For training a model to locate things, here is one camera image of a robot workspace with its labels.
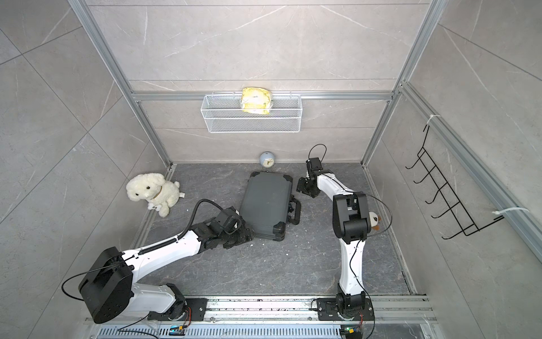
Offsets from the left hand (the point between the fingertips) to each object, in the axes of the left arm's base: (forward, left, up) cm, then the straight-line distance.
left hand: (252, 233), depth 84 cm
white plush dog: (+19, +43, +8) cm, 48 cm away
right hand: (+25, -24, -4) cm, 35 cm away
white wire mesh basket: (+53, +14, +22) cm, 59 cm away
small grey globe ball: (+45, -6, -2) cm, 45 cm away
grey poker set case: (+13, -6, 0) cm, 15 cm away
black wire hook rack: (-10, -65, +23) cm, 70 cm away
